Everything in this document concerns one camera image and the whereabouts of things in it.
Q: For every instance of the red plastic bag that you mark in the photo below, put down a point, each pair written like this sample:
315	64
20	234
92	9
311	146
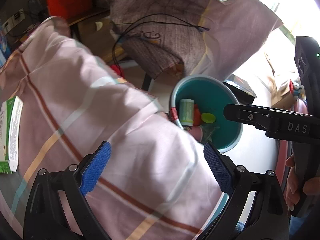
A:
197	116

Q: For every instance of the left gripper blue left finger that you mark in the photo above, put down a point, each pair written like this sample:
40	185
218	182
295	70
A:
94	166

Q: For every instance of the green label white bottle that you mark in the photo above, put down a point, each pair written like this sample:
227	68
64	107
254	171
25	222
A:
186	112

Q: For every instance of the black flat box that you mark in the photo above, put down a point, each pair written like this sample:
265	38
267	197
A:
244	95

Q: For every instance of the blue toy box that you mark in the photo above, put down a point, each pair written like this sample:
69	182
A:
4	49

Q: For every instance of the teal trash bin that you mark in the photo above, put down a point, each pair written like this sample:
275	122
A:
211	96

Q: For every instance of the pink paper cup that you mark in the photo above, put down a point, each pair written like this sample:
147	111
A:
196	132

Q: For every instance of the pink plaid tablecloth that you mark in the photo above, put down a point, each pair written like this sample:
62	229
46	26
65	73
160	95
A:
157	183

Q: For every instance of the white green medicine box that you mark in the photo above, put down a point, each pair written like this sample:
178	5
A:
11	111

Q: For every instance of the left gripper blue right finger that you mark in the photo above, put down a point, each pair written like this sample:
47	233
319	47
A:
219	166

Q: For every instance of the brown striped cloth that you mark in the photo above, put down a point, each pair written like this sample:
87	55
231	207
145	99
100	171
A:
210	37

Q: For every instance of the yellow green lid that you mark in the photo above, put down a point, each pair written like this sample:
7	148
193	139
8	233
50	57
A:
208	118

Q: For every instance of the clear plastic wrapper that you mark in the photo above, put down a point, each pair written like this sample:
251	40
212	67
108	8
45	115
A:
208	130

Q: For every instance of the red round object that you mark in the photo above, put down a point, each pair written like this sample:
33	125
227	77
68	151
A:
118	70

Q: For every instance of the right hand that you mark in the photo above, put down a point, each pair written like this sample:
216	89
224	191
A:
292	196

